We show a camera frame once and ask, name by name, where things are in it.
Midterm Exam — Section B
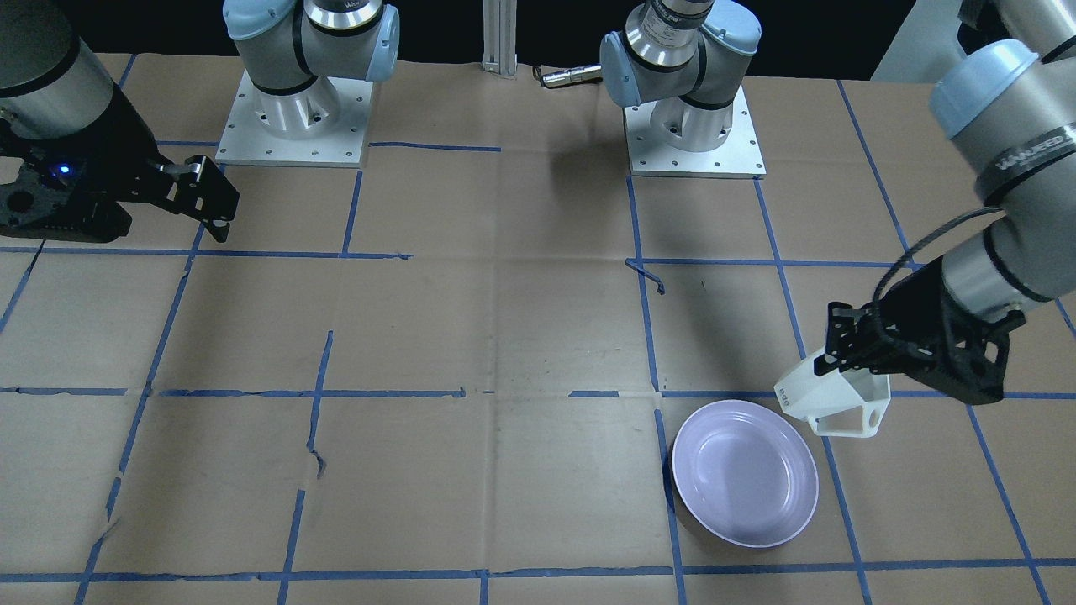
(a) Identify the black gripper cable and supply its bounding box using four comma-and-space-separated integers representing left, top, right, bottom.
870, 206, 1005, 316

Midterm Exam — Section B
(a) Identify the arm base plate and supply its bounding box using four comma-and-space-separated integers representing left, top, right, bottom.
215, 73, 374, 169
623, 87, 767, 179

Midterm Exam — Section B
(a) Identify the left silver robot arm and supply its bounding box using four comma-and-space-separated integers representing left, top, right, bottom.
599, 1, 1075, 411

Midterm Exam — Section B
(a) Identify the aluminium frame post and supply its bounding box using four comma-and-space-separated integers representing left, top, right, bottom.
481, 0, 518, 79

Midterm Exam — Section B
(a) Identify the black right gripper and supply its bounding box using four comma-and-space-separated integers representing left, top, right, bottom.
1, 86, 240, 244

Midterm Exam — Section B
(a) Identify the silver cable connector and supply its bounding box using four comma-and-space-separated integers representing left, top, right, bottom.
533, 64, 603, 92

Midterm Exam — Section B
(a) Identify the lavender round plate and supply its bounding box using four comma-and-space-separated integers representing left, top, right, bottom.
670, 399, 821, 549

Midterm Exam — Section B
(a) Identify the white faceted cup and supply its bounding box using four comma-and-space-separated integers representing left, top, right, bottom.
773, 349, 891, 438

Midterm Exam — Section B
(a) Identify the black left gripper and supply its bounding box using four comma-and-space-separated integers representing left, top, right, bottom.
812, 269, 1027, 406

